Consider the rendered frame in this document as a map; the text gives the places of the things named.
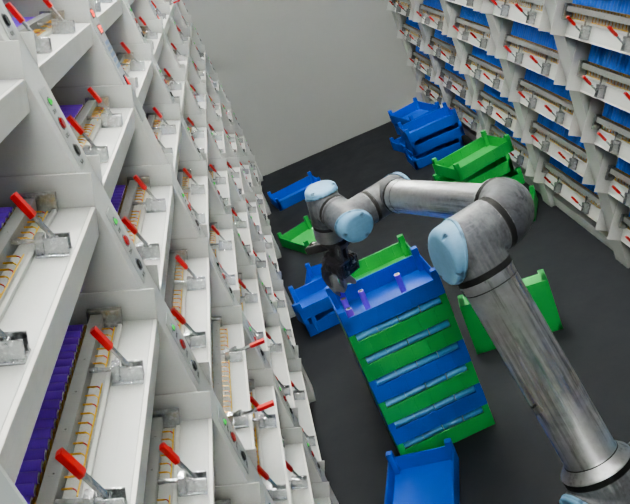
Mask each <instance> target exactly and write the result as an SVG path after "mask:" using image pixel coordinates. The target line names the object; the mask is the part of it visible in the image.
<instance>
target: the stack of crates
mask: <svg viewBox="0 0 630 504"><path fill-rule="evenodd" d="M397 239H398V241H399V242H397V243H395V244H393V245H391V246H389V247H387V248H384V249H382V250H380V251H378V252H376V253H373V254H371V255H369V256H367V257H365V258H363V259H360V260H359V265H360V268H358V269H357V270H356V271H355V272H353V273H352V274H351V276H353V277H354V278H355V279H356V280H359V279H361V278H363V277H365V276H367V275H369V274H372V273H374V272H376V271H378V270H380V269H382V268H385V267H387V266H389V265H391V264H393V263H395V262H398V261H400V260H402V259H404V258H406V257H409V256H411V255H412V254H411V251H410V248H411V247H410V246H409V245H408V244H407V243H406V241H405V239H404V236H403V235H402V234H399V235H397Z"/></svg>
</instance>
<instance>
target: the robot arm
mask: <svg viewBox="0 0 630 504"><path fill-rule="evenodd" d="M304 194H305V201H306V203H307V207H308V211H309V215H310V219H311V223H312V228H313V232H314V236H315V240H316V241H313V242H311V243H310V244H309V246H308V247H306V248H305V251H306V253H307V254H308V255H313V254H317V253H320V252H324V251H326V252H325V253H323V254H324V256H323V257H322V261H321V263H322V267H321V271H322V278H323V280H324V282H325V283H326V285H327V286H328V287H329V288H330V289H331V290H332V292H333V293H335V294H336V295H338V296H341V294H340V292H341V293H345V292H346V290H347V285H348V283H351V284H356V279H355V278H354V277H353V276H351V274H352V273H353V272H355V271H356V270H357V269H358V268H360V265H359V260H358V256H357V253H355V252H352V251H350V250H348V248H347V246H348V245H349V244H350V242H352V243H355V242H360V241H362V240H364V239H365V238H367V237H368V235H369V234H370V233H371V231H372V229H373V225H374V224H375V223H377V222H378V221H380V220H381V219H383V218H385V217H386V216H388V215H389V214H391V213H406V214H414V215H421V216H429V217H436V218H444V219H445V220H444V221H443V222H442V223H441V224H440V225H438V226H437V227H435V228H434V229H433V230H432V231H431V233H430V234H429V237H428V251H429V255H430V258H431V261H432V263H433V265H434V267H435V269H436V271H437V272H438V274H439V275H440V276H442V279H443V280H444V281H445V282H447V283H448V284H450V285H458V286H459V288H460V290H462V291H463V292H464V294H465V296H466V297H467V299H468V301H469V302H470V304H471V306H472V308H473V309H474V311H475V313H476V314H477V316H478V318H479V320H480V321H481V323H482V325H483V326H484V328H485V330H486V332H487V333H488V335H489V337H490V338H491V340H492V342H493V344H494V345H495V347H496V349H497V350H498V352H499V354H500V356H501V357H502V359H503V361H504V362H505V364H506V366H507V368H508V369H509V371H510V373H511V375H512V376H513V378H514V380H515V381H516V383H517V385H518V387H519V388H520V390H521V392H522V393H523V395H524V397H525V399H526V400H527V402H528V404H529V405H530V407H531V409H532V411H533V412H534V414H535V416H536V417H537V419H538V421H539V423H540V424H541V426H542V428H543V429H544V431H545V433H546V435H547V436H548V438H549V440H550V442H551V443H552V445H553V447H554V448H555V450H556V452H557V454H558V455H559V457H560V459H561V460H562V462H563V464H564V465H563V468H562V471H561V480H562V482H563V484H564V485H565V487H566V489H567V493H565V494H563V495H562V496H561V498H560V500H559V504H630V442H629V443H628V444H626V443H625V442H622V441H618V440H614V439H613V437H612V436H611V434H610V432H609V430H608V429H607V427H606V425H605V423H604V422H603V420H602V418H601V416H600V415H599V413H598V411H597V409H596V408H595V406H594V404H593V402H592V401H591V399H590V397H589V395H588V394H587V392H586V390H585V389H584V387H583V385H582V383H581V382H580V380H579V378H578V376H577V375H576V373H575V371H574V369H573V368H572V366H571V364H570V362H569V361H568V359H567V357H566V355H565V354H564V352H563V350H562V348H561V347H560V345H559V343H558V342H557V340H556V338H555V336H554V335H553V333H552V331H551V329H550V328H549V326H548V324H547V322H546V321H545V319H544V317H543V315H542V314H541V312H540V310H539V308H538V307H537V305H536V303H535V301H534V300H533V298H532V296H531V294H530V293H529V291H528V289H527V288H526V286H525V284H524V282H523V281H522V279H521V277H520V275H519V274H518V272H517V270H516V268H515V267H514V265H513V260H512V259H511V257H510V255H509V253H508V251H507V250H509V249H510V248H512V247H513V246H515V245H516V244H517V243H519V242H520V241H521V240H522V239H523V238H524V237H525V236H526V234H527V233H528V231H529V230H530V228H531V226H532V223H533V220H534V212H535V207H534V202H533V199H532V196H531V194H530V192H529V191H528V189H527V188H526V187H525V186H524V185H522V184H521V183H520V182H518V181H517V180H514V179H511V178H507V177H494V178H490V179H488V180H486V181H485V182H483V183H482V184H481V183H462V182H442V181H423V180H410V179H409V178H408V177H407V176H406V175H405V174H403V173H401V172H393V173H391V174H388V175H386V176H385V177H384V178H383V179H381V180H380V181H378V182H376V183H375V184H373V185H372V186H370V187H368V188H367V189H365V190H363V191H362V192H360V193H358V194H357V195H355V196H353V197H352V198H350V199H349V200H348V199H346V198H345V197H343V196H342V195H340V194H339V193H338V187H337V185H336V183H335V182H333V181H331V180H322V181H318V182H315V183H313V184H311V185H310V186H308V187H307V188H306V190H305V193H304ZM356 259H357V260H356ZM357 263H358V264H357ZM331 272H332V273H331ZM338 279H339V280H340V283H339V280H338Z"/></svg>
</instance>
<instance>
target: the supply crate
mask: <svg viewBox="0 0 630 504"><path fill-rule="evenodd" d="M410 251H411V254H412V255H411V256H409V257H406V258H404V259H402V260H400V261H398V262H395V263H393V264H391V265H389V266H387V267H385V268H382V269H380V270H378V271H376V272H374V273H372V274H369V275H367V276H365V277H363V278H361V279H359V280H356V284H351V283H350V284H348V285H347V290H346V292H345V295H346V297H347V300H348V302H349V305H350V307H352V309H353V312H354V314H355V315H354V316H352V317H349V318H348V316H347V314H346V312H345V310H344V307H343V305H342V303H341V301H340V296H338V295H336V294H335V293H333V292H332V290H331V289H330V288H329V287H328V286H326V287H324V288H325V291H326V293H327V295H328V297H329V300H330V302H331V304H332V306H333V308H334V310H335V312H336V314H337V316H338V318H339V320H340V322H341V324H342V326H343V328H344V330H345V332H346V334H347V336H348V338H349V337H351V336H353V335H356V334H358V333H360V332H362V331H364V330H366V329H369V328H371V327H373V326H375V325H377V324H379V323H382V322H384V321H386V320H388V319H390V318H392V317H395V316H397V315H399V314H401V313H403V312H405V311H407V310H410V309H412V308H414V307H416V306H418V305H420V304H423V303H425V302H427V301H429V300H431V299H433V298H436V297H438V296H440V295H442V294H444V293H446V292H445V290H444V287H443V284H442V282H441V279H440V277H439V274H438V272H437V271H436V269H435V267H433V268H431V266H430V265H429V264H428V263H427V262H426V261H425V260H424V259H423V258H422V256H421V255H420V254H419V251H418V248H417V247H416V246H413V247H411V248H410ZM395 273H400V275H401V277H402V280H403V282H404V285H405V287H406V290H407V291H406V292H403V293H401V292H400V289H399V287H398V284H397V282H396V279H395V277H394V274H395ZM360 289H363V290H364V292H365V294H366V297H367V299H368V301H369V304H370V306H371V308H369V309H367V310H365V308H364V306H363V303H362V301H361V299H360V296H359V294H358V290H360Z"/></svg>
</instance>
